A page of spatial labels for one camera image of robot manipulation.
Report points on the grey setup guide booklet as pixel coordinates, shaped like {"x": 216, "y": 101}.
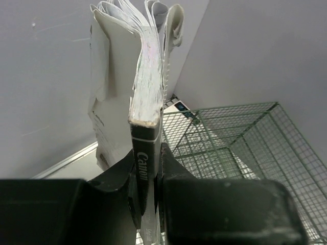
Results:
{"x": 130, "y": 64}

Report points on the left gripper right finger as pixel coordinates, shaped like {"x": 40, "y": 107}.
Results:
{"x": 181, "y": 213}

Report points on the green wire mesh organizer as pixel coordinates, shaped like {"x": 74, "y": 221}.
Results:
{"x": 259, "y": 179}

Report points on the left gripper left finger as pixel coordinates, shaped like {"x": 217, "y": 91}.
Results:
{"x": 115, "y": 213}

